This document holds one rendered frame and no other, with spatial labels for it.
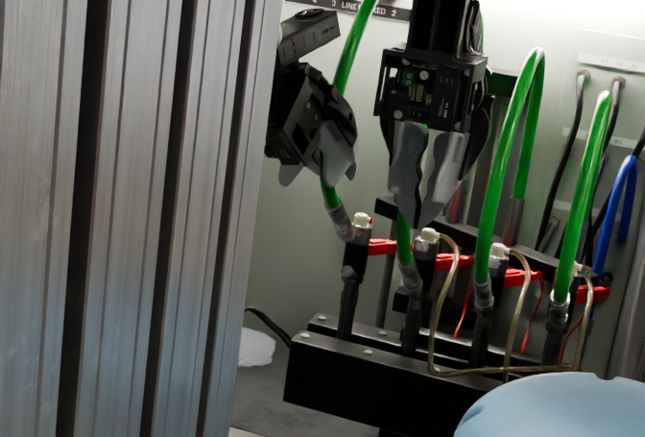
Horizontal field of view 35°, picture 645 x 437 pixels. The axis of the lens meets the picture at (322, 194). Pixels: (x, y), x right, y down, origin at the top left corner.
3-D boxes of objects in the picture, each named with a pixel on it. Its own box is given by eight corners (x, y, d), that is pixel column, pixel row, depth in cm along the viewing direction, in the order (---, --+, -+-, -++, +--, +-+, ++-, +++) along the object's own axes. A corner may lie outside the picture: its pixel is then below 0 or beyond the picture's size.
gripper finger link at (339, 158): (335, 216, 100) (287, 157, 94) (354, 168, 103) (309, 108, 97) (362, 215, 98) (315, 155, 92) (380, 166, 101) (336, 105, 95)
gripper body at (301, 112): (243, 170, 95) (179, 81, 87) (275, 100, 99) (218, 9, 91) (313, 171, 91) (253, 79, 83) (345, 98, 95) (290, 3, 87)
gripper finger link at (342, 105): (323, 151, 99) (277, 91, 93) (329, 137, 100) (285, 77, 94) (365, 149, 96) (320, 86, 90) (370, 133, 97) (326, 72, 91)
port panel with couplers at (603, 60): (526, 257, 139) (572, 29, 131) (530, 251, 142) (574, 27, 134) (625, 279, 135) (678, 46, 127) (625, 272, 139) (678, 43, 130)
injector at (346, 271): (315, 397, 122) (340, 230, 116) (327, 381, 126) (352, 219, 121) (337, 403, 121) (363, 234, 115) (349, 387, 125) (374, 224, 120)
